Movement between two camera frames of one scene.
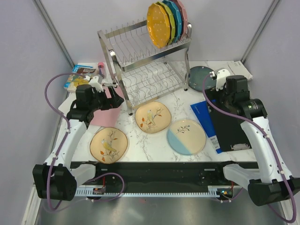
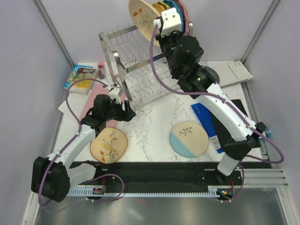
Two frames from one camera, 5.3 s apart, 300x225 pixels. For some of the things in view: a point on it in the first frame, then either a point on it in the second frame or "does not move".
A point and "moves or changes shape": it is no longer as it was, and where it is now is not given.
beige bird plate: [153, 117] to [143, 14]
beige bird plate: [108, 145] does not move
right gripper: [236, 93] to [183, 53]
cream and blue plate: [186, 137] moves or changes shape
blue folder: [201, 110] does not move
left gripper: [114, 102] to [126, 115]
